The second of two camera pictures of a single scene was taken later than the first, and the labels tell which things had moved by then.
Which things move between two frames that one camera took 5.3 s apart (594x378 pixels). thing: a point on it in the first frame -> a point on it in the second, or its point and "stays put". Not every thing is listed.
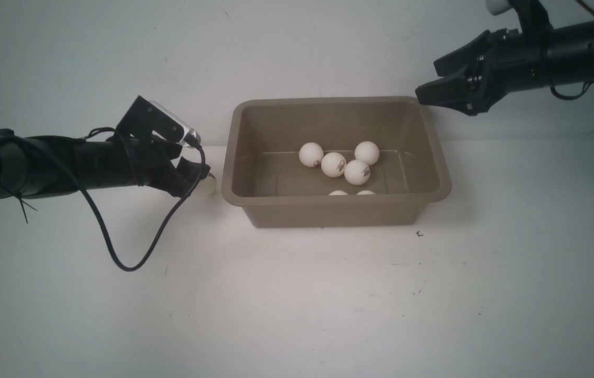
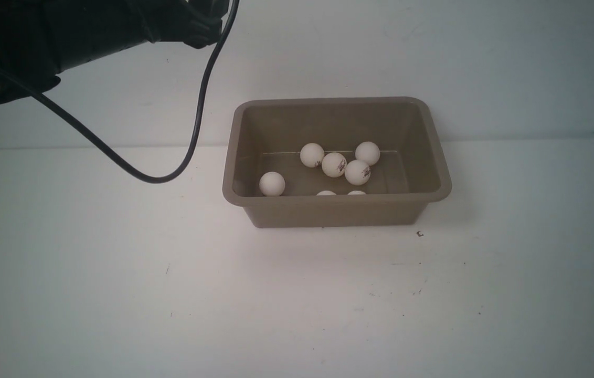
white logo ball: (357, 172) stays put
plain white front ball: (367, 151) stays put
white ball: (207, 186) -> (272, 184)
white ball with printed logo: (311, 154) stays put
